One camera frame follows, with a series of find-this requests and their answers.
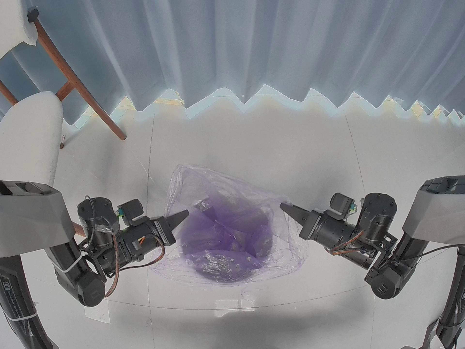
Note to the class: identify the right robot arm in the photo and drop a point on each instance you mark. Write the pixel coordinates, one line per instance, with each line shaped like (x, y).
(432, 209)

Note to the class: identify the white trash bin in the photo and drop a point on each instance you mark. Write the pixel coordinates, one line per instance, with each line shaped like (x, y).
(218, 273)

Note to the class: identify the blue-green curtain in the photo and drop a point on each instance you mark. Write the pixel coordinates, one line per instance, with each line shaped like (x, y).
(254, 31)

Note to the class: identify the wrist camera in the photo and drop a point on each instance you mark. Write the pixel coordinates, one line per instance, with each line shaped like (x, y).
(130, 211)
(341, 205)

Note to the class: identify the purple plastic bag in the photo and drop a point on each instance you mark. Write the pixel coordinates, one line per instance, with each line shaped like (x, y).
(232, 227)

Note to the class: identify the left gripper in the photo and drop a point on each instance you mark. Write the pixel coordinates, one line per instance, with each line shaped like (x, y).
(145, 236)

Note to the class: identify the white wooden chair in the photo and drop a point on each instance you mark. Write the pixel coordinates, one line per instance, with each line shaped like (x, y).
(29, 140)

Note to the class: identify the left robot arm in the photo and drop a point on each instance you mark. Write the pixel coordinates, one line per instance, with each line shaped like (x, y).
(32, 216)

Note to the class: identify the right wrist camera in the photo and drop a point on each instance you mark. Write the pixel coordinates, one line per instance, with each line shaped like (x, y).
(341, 205)

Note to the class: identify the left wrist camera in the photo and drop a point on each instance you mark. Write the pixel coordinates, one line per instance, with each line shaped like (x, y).
(130, 211)

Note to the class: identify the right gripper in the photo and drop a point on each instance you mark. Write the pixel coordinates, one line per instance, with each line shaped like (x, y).
(327, 231)

